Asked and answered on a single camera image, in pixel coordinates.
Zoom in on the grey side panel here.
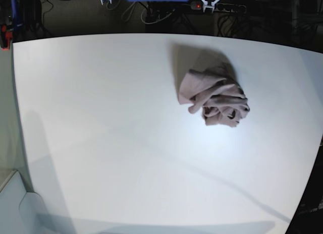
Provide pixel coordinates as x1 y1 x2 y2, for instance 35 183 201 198
1 170 55 233

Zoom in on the mauve t-shirt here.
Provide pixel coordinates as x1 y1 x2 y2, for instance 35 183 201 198
178 60 250 128

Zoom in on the red black clamp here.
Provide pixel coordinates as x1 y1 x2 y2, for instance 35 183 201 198
1 24 13 50

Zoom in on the white cable loop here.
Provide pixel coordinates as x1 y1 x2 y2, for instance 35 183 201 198
122 2 148 24

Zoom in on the black power strip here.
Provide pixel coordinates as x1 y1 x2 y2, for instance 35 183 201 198
190 2 247 14

